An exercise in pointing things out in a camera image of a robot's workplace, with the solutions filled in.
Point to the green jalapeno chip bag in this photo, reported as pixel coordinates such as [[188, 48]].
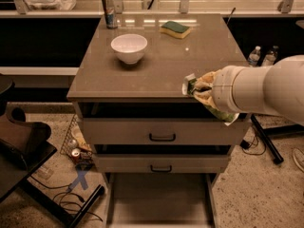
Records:
[[191, 83]]

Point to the white ceramic bowl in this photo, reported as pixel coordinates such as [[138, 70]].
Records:
[[129, 48]]

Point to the clear bottle yellowish liquid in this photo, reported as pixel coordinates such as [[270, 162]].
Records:
[[270, 57]]

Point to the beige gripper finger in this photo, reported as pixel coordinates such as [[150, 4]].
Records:
[[205, 97], [209, 77]]

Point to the drawer with handle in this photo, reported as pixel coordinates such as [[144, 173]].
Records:
[[141, 163], [162, 131]]

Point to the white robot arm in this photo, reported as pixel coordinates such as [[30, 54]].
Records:
[[276, 90]]

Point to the blue silver energy drink can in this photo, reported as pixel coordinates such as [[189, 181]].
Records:
[[110, 14]]

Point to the wire basket on floor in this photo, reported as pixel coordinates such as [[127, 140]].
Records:
[[74, 132]]

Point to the clear water bottle blue label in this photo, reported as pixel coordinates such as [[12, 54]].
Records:
[[254, 56]]

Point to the black table leg left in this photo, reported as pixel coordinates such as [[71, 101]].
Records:
[[69, 220]]

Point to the silver can in basket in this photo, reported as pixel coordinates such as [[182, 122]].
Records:
[[72, 143]]

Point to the top drawer with handle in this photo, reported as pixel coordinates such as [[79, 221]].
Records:
[[162, 131]]

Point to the black chair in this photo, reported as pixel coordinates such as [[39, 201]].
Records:
[[24, 145]]

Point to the black table leg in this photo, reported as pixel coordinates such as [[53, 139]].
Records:
[[266, 133], [69, 220]]

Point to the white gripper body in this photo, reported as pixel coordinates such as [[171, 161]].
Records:
[[222, 90]]

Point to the grey drawer cabinet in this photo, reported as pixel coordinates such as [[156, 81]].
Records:
[[106, 87]]

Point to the yellow green sponge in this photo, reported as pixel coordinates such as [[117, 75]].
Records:
[[175, 29]]

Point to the black table leg right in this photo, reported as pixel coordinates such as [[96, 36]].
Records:
[[266, 133]]

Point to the red soda can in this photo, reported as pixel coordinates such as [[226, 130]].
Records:
[[75, 155]]

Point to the middle drawer with handle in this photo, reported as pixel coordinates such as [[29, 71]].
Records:
[[141, 163]]

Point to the open bottom drawer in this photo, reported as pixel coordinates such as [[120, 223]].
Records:
[[160, 201]]

